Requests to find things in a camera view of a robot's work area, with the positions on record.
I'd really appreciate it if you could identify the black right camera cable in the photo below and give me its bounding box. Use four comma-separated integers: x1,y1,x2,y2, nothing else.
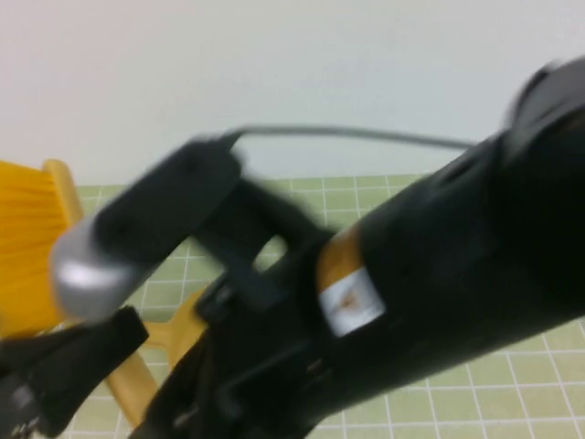
218,123,479,152

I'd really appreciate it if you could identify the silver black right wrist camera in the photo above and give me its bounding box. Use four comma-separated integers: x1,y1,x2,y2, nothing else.
48,134,246,321

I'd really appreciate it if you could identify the green checkered tablecloth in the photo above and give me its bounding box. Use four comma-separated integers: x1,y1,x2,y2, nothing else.
77,176,585,439

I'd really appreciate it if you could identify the yellow bristle brush beige handle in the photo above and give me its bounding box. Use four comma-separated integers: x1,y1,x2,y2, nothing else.
0,157,164,434

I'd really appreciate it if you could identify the black right camera mount bracket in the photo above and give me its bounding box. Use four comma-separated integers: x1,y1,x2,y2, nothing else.
191,176,335,315

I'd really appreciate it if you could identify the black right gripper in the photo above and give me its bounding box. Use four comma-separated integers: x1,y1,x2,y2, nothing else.
132,255,386,439

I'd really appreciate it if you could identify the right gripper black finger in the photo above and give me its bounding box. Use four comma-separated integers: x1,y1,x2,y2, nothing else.
0,336,46,439
26,305,151,435

